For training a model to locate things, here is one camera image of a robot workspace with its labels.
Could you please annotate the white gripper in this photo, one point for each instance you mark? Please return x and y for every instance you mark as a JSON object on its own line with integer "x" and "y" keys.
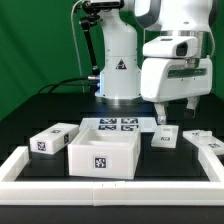
{"x": 169, "y": 79}

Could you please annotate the white cabinet door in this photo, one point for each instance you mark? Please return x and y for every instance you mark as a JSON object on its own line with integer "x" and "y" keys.
{"x": 165, "y": 136}
{"x": 201, "y": 138}

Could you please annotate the white cabinet body box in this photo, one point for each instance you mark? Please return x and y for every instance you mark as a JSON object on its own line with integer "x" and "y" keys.
{"x": 104, "y": 153}

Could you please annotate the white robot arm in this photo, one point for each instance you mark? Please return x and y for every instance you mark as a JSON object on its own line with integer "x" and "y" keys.
{"x": 120, "y": 78}

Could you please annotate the white cabinet top block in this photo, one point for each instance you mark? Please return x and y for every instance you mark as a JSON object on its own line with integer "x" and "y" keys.
{"x": 53, "y": 139}

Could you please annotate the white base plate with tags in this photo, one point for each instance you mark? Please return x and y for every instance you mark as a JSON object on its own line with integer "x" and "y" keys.
{"x": 145, "y": 124}

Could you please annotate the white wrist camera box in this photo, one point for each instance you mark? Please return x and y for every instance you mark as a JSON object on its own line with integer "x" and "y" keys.
{"x": 171, "y": 47}

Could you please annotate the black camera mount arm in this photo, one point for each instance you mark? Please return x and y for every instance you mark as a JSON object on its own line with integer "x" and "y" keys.
{"x": 90, "y": 36}

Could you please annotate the white U-shaped fence frame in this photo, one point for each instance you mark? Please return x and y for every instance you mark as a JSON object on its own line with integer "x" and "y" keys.
{"x": 196, "y": 193}

